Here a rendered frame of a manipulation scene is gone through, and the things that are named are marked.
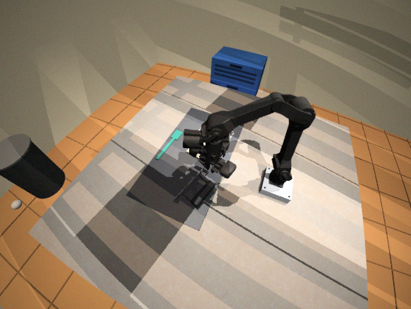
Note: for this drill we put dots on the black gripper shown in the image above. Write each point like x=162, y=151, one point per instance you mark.
x=206, y=158

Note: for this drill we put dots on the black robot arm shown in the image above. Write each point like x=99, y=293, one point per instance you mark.
x=216, y=129

